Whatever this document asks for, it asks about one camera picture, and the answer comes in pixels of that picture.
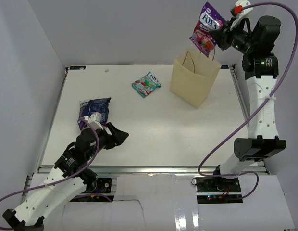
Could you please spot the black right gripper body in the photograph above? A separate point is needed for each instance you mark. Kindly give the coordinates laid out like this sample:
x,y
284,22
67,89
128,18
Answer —
x,y
238,39

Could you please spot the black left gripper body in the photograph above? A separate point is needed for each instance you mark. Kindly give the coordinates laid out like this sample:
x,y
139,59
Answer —
x,y
105,140

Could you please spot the purple Fox's candy bag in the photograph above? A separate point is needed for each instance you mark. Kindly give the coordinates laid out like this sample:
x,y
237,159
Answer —
x,y
208,20

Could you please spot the teal Fox's candy bag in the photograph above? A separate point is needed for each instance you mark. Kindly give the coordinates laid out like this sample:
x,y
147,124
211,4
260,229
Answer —
x,y
146,85

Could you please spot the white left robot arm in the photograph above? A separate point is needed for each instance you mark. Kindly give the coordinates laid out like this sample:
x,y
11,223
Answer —
x,y
69,177

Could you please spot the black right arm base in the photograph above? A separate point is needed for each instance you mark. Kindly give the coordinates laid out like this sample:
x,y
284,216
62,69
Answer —
x,y
217,190

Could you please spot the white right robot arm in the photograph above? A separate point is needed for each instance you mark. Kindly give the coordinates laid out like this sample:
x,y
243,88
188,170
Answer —
x,y
261,71

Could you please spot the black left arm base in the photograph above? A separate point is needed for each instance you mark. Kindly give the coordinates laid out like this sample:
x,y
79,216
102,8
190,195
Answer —
x,y
96,188

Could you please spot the dark blue snack bag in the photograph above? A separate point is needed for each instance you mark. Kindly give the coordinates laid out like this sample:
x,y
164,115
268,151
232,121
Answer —
x,y
88,107

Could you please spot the beige paper bag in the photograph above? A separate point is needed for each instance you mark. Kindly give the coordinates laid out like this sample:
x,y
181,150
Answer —
x,y
193,76

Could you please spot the blue label sticker right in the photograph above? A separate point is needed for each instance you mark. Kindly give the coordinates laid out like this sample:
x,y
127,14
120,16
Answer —
x,y
224,67

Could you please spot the blue label sticker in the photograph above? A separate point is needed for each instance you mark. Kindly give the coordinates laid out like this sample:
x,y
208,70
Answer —
x,y
77,67
224,67

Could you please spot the blue label sticker left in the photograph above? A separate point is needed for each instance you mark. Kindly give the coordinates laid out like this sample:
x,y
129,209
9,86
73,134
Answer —
x,y
77,67

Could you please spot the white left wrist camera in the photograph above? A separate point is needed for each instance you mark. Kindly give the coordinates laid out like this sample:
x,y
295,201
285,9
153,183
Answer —
x,y
94,121

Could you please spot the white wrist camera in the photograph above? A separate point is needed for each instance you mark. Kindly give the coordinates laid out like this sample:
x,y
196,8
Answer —
x,y
239,12
94,121

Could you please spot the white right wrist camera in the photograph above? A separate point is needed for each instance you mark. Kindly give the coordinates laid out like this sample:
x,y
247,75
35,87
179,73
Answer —
x,y
239,12

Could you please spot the aluminium table front rail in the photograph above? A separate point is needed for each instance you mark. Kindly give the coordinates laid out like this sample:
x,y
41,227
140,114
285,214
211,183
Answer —
x,y
184,170

